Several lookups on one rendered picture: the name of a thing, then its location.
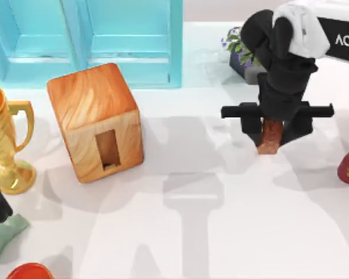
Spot brown wooden block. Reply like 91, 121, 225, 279
257, 117, 284, 155

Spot potted plant purple flowers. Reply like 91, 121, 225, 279
220, 26, 266, 85

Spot light blue rack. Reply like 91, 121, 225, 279
0, 0, 183, 90

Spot wooden box with opening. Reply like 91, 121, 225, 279
46, 62, 145, 184

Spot gold trophy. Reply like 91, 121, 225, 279
0, 83, 37, 195

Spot red cup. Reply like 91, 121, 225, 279
6, 262, 52, 279

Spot pale green object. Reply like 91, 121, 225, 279
0, 213, 31, 264

